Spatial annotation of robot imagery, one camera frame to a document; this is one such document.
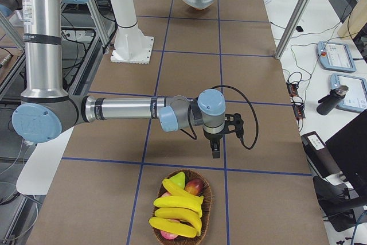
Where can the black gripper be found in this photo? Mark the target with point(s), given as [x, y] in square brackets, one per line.
[213, 137]

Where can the yellow banana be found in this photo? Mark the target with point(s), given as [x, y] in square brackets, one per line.
[175, 190]
[173, 227]
[183, 214]
[180, 202]

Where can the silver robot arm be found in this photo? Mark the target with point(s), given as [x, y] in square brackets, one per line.
[47, 110]

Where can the woven brown fruit basket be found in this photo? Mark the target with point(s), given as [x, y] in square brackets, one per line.
[206, 208]

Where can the grey square plate orange rim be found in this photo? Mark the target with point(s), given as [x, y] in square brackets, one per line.
[199, 4]

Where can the red yellow mango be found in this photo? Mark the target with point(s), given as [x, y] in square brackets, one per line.
[194, 187]

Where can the green pear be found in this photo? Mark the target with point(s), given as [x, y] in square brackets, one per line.
[179, 179]

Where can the pink apple rear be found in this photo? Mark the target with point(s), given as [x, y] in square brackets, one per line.
[166, 194]

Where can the pink apple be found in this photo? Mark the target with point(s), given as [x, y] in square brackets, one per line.
[168, 235]
[166, 194]

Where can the orange circuit board front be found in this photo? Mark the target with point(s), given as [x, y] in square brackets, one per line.
[298, 109]

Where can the orange circuit board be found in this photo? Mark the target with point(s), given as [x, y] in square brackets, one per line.
[298, 109]
[292, 89]

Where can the orange circuit board rear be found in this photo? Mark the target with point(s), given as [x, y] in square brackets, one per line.
[292, 89]

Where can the pink apple front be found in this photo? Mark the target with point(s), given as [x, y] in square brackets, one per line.
[168, 235]

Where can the black box white label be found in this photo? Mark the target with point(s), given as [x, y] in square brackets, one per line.
[319, 155]

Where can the dark grey bottle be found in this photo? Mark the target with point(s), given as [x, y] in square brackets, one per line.
[330, 101]

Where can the black monitor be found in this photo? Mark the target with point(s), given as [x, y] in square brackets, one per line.
[348, 148]

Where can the teach pendant front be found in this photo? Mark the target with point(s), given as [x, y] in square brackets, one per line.
[355, 99]

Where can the teach pendant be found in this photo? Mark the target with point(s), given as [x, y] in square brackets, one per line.
[335, 56]
[355, 99]

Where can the teach pendant rear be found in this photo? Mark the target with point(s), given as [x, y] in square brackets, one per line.
[335, 56]

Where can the white camera stand column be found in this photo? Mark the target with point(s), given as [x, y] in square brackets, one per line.
[130, 45]

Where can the aluminium frame post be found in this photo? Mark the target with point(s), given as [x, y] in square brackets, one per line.
[290, 28]

